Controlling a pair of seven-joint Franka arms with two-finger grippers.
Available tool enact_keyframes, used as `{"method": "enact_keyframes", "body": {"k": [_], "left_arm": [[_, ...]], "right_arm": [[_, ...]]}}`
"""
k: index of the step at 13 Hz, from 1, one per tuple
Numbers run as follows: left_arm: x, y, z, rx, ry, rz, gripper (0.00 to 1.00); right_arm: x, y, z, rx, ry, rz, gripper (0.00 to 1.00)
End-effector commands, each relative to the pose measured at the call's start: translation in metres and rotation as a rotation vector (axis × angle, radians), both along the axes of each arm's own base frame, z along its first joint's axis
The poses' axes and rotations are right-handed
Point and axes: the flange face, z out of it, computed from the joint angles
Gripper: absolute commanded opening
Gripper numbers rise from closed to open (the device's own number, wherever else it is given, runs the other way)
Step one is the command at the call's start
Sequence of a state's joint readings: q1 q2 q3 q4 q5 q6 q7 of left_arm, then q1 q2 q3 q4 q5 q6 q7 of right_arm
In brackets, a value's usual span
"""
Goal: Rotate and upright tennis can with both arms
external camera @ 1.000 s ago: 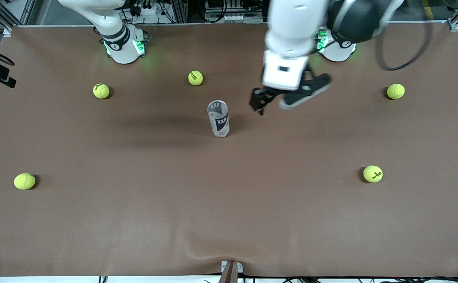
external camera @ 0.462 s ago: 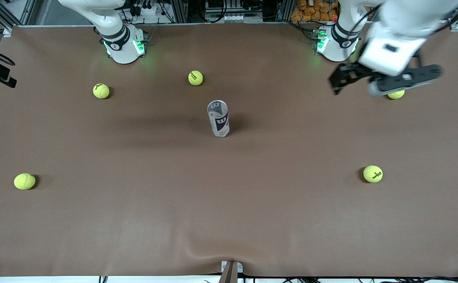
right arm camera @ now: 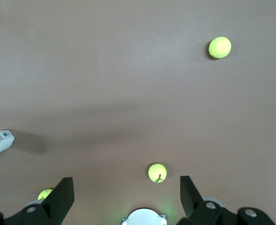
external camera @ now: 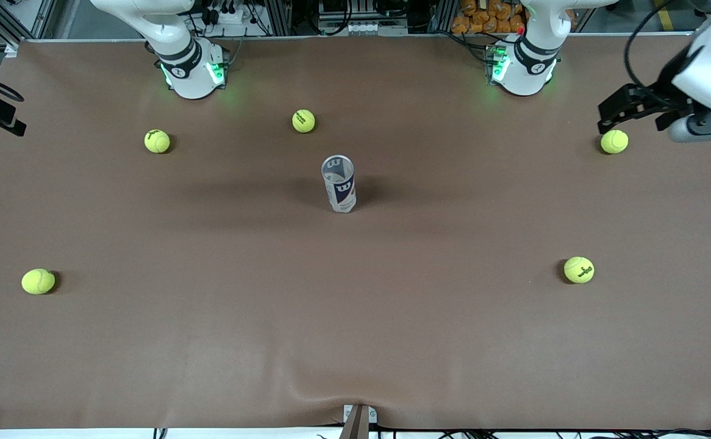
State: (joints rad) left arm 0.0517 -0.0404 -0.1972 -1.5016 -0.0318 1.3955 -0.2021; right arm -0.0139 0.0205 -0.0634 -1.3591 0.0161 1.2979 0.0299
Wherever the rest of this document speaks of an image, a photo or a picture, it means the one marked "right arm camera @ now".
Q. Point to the brown table mat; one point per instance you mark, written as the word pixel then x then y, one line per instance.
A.
pixel 128 82

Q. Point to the yellow-green tennis ball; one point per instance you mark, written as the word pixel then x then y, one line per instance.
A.
pixel 219 47
pixel 157 173
pixel 44 194

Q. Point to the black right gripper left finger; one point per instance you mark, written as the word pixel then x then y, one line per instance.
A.
pixel 58 206

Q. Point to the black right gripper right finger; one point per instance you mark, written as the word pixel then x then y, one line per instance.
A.
pixel 194 204

